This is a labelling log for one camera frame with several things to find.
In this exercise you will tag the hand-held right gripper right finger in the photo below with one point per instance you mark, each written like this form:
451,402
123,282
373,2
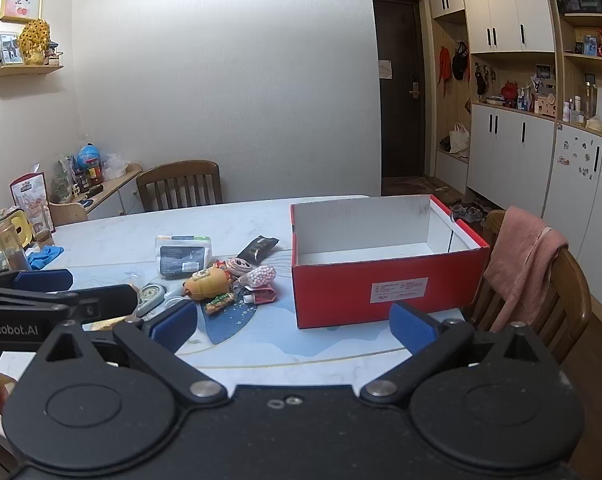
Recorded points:
413,327

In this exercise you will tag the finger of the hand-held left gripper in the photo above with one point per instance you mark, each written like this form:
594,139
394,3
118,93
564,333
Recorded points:
108,301
43,280

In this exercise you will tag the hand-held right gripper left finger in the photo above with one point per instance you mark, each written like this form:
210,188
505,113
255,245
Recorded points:
173,327

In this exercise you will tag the white bottle cap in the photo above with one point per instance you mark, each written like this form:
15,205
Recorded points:
173,300

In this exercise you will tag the clear-wrapped biscuit packet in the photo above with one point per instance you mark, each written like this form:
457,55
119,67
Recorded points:
131,281

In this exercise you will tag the pale green correction tape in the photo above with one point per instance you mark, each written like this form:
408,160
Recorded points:
151,297

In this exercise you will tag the small colourful candy packet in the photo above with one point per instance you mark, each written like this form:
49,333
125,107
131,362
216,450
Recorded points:
220,303

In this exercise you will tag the yellow squishy toy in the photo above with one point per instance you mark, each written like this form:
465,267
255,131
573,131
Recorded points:
206,284

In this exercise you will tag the red cardboard box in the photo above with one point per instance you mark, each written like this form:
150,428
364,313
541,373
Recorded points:
341,290

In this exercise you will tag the red snack pouch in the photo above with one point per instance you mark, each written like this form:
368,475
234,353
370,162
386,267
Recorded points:
261,295

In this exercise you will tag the cotton swab pack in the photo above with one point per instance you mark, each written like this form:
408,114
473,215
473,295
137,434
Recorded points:
261,275

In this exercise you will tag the black snack packet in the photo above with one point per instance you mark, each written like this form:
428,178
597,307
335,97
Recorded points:
257,249

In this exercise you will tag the blue glove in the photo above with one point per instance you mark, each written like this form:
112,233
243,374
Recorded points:
46,255

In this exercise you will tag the clear glass jar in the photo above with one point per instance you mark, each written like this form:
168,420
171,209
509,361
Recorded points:
11,257

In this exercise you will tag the yellow plastic container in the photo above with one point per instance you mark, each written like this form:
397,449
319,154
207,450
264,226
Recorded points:
23,230

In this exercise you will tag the small wooden chair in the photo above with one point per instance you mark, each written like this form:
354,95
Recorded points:
68,212

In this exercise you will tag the red and white snack bag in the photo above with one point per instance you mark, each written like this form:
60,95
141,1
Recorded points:
28,200

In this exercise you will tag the black brush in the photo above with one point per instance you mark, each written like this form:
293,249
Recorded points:
93,190

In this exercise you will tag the white wood-topped side cabinet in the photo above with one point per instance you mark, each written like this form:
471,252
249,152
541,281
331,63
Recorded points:
116,195

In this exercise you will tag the dark sauce bottle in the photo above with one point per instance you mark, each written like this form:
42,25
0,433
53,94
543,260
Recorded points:
95,172

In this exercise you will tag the pink cloth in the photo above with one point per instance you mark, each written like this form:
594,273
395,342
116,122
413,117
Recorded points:
521,260

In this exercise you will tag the pair of grey shoes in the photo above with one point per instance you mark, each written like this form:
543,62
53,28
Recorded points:
468,211

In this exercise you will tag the blue globe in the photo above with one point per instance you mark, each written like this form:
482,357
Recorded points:
87,156

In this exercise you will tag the crumpled clear plastic bag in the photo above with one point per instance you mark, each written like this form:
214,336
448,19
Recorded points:
113,165

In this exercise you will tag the wooden slat-back chair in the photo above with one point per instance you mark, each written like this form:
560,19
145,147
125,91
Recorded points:
178,185

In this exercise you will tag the wooden armchair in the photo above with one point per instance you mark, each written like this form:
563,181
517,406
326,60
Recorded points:
566,290

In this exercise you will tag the white shoe bench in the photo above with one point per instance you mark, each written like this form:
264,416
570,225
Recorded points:
451,170

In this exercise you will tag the white tote bag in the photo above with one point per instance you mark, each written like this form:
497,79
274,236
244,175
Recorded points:
458,141

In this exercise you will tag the white floor cabinet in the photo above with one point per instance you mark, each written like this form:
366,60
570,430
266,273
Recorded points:
511,160

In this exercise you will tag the dark brown door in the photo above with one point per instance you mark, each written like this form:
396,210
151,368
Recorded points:
398,125

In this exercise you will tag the white cabinet with stickers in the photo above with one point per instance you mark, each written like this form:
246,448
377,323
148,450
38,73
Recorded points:
581,200

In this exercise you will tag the golden ornament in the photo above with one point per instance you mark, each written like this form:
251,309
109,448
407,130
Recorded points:
33,42

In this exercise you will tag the red toy figure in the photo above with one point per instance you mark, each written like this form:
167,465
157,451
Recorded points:
508,92

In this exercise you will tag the small dark hanging bag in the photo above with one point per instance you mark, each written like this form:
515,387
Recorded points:
481,80

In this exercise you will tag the pink box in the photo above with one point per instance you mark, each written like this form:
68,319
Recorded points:
546,105

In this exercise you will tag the paper note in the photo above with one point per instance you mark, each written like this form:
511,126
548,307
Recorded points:
385,69

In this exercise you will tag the orange hanging garment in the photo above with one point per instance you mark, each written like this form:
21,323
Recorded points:
445,67

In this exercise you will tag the black hanging bag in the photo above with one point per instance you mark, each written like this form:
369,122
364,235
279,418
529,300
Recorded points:
460,62

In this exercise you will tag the gold framed picture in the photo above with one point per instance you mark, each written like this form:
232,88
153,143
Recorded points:
21,0

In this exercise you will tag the clear tall bottle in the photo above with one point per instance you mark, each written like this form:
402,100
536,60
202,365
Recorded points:
588,97

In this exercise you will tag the wooden open shelf unit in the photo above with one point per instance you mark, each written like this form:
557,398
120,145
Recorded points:
561,75

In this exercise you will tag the wooden wall shelf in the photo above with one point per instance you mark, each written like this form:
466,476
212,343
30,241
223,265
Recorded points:
23,70

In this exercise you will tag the small photo frame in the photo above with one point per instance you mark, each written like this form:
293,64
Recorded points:
8,49

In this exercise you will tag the white wall cabinet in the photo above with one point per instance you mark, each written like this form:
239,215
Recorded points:
491,5

